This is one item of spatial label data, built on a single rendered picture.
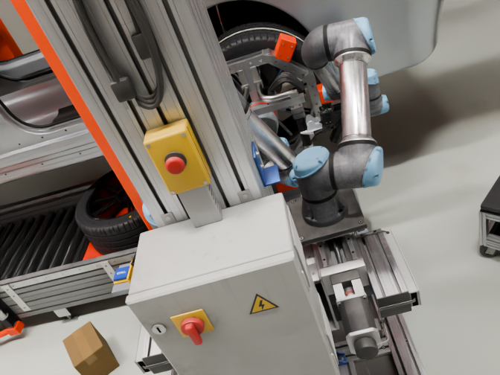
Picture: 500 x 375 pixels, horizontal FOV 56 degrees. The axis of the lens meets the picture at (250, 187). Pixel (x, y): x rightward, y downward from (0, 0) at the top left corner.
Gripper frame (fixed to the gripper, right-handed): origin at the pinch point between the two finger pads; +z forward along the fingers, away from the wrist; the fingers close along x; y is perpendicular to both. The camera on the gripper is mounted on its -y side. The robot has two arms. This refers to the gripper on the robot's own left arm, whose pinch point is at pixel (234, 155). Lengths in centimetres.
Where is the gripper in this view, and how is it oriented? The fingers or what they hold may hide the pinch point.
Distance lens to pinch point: 198.3
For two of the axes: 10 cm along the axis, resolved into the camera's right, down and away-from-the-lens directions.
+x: 6.7, -5.9, 4.5
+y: 2.9, 7.7, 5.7
